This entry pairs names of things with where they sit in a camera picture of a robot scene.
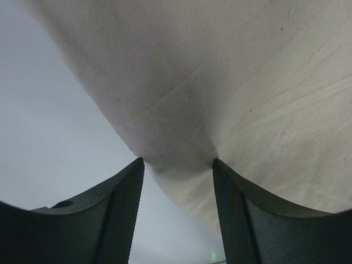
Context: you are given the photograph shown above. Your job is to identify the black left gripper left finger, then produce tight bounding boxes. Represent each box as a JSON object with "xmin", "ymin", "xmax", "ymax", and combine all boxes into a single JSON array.
[{"xmin": 1, "ymin": 158, "xmax": 145, "ymax": 263}]

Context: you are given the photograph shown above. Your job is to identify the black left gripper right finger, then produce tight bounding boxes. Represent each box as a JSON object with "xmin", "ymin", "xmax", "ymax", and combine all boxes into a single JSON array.
[{"xmin": 212, "ymin": 159, "xmax": 351, "ymax": 263}]

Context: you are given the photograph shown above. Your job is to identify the beige cloth mat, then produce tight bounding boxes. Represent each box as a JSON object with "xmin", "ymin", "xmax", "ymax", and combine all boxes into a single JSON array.
[{"xmin": 23, "ymin": 1, "xmax": 351, "ymax": 234}]

